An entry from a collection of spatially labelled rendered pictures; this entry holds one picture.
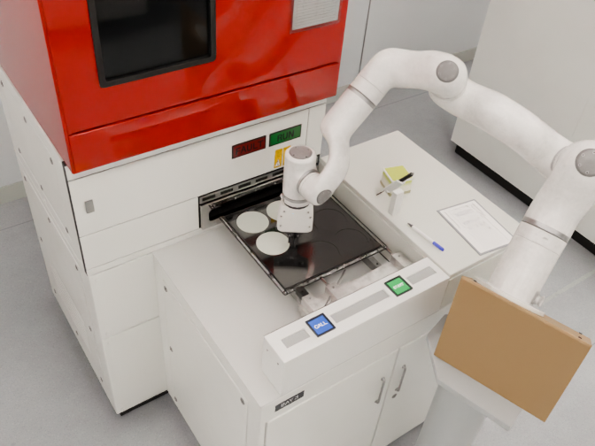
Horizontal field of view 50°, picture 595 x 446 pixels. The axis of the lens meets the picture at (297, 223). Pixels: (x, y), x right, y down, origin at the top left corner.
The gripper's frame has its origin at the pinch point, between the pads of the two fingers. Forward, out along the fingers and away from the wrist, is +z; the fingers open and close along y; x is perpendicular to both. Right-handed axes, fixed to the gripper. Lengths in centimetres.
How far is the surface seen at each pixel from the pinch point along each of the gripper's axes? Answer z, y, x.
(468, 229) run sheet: -5, 52, 3
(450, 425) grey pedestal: 36, 48, -38
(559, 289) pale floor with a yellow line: 93, 136, 70
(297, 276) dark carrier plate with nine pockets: 2.1, 1.1, -13.0
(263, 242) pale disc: 2.0, -8.7, 0.0
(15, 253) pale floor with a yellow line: 91, -124, 79
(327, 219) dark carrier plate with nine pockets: 2.2, 10.9, 12.1
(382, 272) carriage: 4.1, 26.5, -8.0
